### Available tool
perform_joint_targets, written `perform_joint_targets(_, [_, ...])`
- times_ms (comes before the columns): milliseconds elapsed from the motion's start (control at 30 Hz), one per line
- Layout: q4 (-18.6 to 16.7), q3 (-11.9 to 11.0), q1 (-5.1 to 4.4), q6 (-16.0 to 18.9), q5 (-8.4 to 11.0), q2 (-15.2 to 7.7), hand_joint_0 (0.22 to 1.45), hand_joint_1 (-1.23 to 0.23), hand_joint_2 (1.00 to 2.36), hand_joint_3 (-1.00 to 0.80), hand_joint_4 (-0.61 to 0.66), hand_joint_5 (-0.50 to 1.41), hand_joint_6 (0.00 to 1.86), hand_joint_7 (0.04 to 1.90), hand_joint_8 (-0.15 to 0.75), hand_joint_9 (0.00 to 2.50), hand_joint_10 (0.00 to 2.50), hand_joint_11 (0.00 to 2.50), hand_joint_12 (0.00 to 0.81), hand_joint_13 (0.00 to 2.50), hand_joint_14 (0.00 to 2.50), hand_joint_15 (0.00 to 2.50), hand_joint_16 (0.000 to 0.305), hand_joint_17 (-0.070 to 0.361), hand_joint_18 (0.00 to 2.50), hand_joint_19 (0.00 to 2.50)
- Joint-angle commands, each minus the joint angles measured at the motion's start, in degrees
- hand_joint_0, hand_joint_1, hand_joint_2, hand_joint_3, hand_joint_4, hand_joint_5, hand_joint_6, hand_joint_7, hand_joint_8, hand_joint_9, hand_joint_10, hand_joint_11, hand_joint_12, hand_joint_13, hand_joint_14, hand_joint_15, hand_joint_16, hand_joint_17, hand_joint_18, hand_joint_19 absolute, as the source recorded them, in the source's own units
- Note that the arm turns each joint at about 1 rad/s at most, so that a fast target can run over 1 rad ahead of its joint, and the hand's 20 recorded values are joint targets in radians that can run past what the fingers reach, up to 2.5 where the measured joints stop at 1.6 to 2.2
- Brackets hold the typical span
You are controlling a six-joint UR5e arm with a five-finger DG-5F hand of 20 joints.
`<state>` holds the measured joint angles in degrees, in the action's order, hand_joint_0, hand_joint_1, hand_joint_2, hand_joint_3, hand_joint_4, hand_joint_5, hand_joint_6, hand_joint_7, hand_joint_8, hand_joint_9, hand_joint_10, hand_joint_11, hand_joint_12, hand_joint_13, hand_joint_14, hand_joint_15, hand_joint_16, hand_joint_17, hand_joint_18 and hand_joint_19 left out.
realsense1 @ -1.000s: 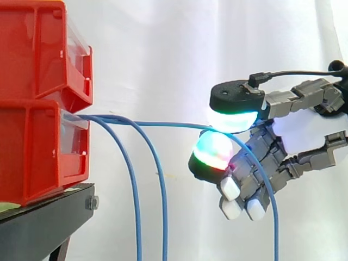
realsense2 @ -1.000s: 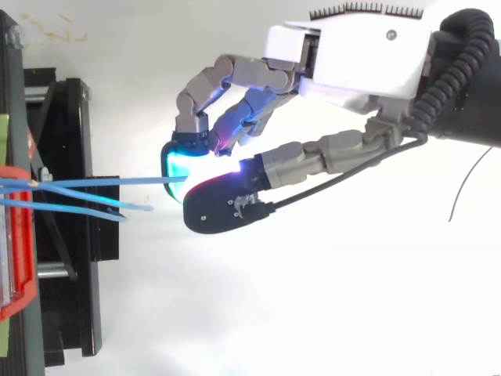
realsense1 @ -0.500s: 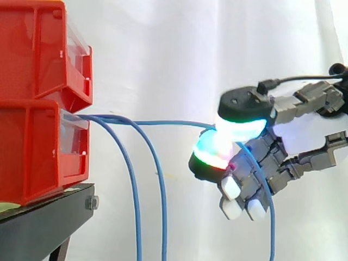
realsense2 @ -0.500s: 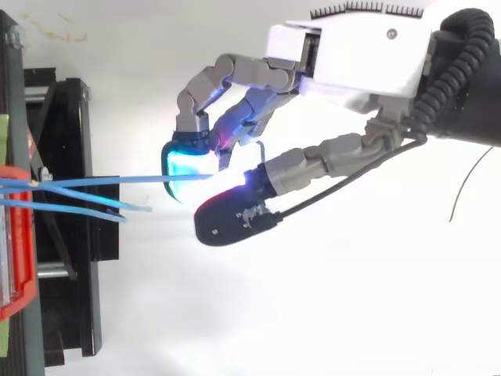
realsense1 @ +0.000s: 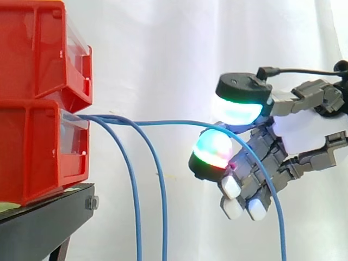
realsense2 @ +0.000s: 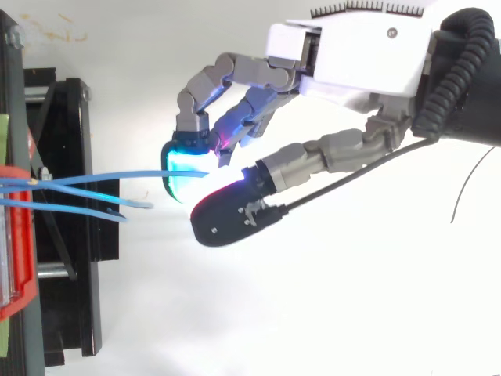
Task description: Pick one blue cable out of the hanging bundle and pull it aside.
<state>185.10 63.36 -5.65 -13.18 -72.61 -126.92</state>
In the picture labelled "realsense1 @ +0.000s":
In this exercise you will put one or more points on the black stand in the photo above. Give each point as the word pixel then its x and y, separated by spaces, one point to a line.
pixel 40 220

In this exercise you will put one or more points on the red bin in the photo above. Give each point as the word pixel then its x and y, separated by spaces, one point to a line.
pixel 38 51
pixel 35 152

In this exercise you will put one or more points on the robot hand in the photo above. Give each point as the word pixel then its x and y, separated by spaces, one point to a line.
pixel 296 136

